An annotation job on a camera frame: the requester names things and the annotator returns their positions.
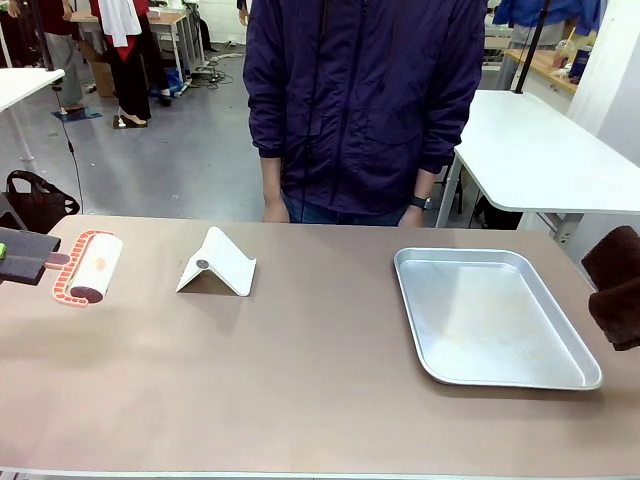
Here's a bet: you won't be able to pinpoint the pink white lint roller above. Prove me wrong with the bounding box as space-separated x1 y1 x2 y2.
44 229 124 306

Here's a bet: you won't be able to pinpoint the dark brown cloth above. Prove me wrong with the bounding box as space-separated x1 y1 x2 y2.
581 224 640 352

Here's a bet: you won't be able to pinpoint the person's left forearm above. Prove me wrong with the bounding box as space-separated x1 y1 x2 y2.
413 167 439 200

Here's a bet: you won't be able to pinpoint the person's right forearm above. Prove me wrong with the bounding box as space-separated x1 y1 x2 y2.
259 156 284 205

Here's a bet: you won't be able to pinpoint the person's right hand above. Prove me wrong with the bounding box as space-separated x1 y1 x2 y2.
262 202 291 224

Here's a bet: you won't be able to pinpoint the person's left hand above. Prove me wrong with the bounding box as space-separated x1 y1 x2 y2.
398 205 427 229

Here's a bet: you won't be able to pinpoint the black bag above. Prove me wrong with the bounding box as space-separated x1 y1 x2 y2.
5 169 81 234

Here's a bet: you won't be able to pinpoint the small white side table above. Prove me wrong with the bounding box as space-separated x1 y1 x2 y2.
0 67 66 176

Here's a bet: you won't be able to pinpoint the brown cardboard box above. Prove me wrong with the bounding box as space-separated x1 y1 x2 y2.
79 42 118 99

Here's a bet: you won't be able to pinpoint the person in grey trousers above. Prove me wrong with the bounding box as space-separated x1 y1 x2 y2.
42 0 85 114

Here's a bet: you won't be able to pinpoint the white folded roller stand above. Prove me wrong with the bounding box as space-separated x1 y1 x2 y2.
174 225 257 299

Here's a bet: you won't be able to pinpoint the black upright pole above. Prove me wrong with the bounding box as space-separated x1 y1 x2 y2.
37 0 55 72

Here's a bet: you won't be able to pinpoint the blue plastic bag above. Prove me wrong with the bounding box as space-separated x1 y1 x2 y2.
163 67 189 97

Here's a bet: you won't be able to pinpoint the wooden top background table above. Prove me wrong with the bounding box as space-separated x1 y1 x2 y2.
69 9 205 79

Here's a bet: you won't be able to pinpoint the blue jeans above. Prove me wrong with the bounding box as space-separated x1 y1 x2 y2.
282 192 410 227

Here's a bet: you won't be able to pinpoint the person in navy jacket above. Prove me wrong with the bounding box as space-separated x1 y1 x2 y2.
243 0 489 217

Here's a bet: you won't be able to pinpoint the silver metal tray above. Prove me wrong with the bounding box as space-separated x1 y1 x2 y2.
393 247 604 391

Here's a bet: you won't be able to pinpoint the black slanted pole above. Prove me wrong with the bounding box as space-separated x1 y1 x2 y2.
512 0 551 95

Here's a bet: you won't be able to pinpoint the wooden background desk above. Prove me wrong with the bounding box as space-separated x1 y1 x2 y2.
503 47 581 96

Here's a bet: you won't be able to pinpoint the blue hanging jacket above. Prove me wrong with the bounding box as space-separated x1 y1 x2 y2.
492 0 604 40

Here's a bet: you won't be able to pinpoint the plastic cup with drink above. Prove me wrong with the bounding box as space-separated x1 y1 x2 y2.
552 38 577 71

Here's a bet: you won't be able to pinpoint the dark blue can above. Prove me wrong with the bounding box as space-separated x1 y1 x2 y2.
569 47 594 86

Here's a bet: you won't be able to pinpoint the thin black hanging cable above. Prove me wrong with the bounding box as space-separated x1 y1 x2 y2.
52 82 87 215

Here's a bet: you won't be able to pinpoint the floor cables and power strip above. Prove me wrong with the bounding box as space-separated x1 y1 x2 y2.
193 52 241 92

